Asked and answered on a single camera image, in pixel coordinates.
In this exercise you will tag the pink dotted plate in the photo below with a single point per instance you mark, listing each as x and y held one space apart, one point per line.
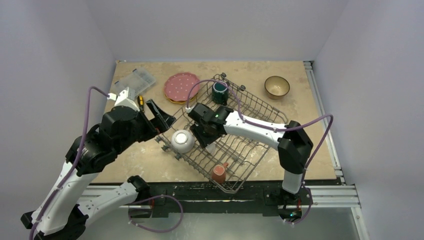
182 83

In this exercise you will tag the brown ceramic bowl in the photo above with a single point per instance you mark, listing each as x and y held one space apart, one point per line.
276 87

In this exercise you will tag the white ceramic bowl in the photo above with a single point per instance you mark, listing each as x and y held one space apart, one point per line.
183 141

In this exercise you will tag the clear plastic screw box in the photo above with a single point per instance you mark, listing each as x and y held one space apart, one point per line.
139 80

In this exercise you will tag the yellow black screwdriver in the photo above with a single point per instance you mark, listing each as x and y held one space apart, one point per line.
141 103

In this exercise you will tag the grey wire dish rack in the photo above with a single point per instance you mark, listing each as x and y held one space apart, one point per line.
243 155

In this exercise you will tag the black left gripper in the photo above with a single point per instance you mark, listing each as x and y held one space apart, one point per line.
156 125

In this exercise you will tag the yellow plate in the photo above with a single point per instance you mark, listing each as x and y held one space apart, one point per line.
177 98

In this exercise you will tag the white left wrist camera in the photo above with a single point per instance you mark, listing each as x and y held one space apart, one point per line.
126 98

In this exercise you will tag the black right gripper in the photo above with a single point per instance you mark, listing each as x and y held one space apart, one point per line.
205 134

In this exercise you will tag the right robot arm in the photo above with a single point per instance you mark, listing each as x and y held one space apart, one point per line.
290 140

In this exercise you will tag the dark green mug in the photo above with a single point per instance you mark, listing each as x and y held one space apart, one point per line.
220 93

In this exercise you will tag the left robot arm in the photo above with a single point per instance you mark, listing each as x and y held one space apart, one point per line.
61 216

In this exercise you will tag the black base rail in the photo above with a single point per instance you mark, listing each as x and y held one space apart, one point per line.
265 198

